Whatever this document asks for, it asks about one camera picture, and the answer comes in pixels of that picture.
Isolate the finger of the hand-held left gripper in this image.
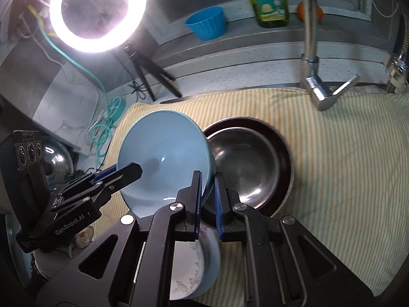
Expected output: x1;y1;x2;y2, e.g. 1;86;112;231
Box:
67;164;118;186
61;162;143;199

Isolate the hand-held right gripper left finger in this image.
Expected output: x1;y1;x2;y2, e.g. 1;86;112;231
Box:
37;170;203;307

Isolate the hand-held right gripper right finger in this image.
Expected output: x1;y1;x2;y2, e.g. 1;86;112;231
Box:
213;172;374;307

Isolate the light blue bowl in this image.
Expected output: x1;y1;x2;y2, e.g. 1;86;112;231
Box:
117;109;217;218

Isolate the red bowl steel interior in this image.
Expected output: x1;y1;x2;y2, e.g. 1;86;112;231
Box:
208;127;283;213

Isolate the large steel bowl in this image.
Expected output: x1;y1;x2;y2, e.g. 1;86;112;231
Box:
201;117;294;227

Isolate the person's left hand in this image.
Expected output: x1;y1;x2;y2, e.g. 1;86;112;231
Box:
69;225;95;256

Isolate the steel pot lid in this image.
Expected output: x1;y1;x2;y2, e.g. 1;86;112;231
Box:
41;136;74;186

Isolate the blue bowl floral white interior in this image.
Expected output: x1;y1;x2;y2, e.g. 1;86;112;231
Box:
169;225;222;301

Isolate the black tripod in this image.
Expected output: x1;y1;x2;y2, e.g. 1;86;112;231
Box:
123;45;183;101

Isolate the striped yellow green cloth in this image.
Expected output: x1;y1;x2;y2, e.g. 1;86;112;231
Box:
93;86;409;298

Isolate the chrome faucet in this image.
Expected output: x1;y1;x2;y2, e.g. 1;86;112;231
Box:
297;0;361;112

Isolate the blue plastic cup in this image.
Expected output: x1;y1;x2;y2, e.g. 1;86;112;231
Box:
185;6;227;41

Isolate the green dish soap bottle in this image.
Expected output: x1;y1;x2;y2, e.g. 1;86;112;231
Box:
241;0;291;29

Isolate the orange fruit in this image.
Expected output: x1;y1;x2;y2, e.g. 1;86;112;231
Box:
296;2;324;21

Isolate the chrome sprayer fitting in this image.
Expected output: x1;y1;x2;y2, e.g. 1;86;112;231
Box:
385;19;409;94

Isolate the teal cable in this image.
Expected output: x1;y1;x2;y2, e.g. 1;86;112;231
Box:
29;5;127;159

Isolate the ring light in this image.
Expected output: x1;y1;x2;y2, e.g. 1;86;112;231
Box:
49;0;148;53

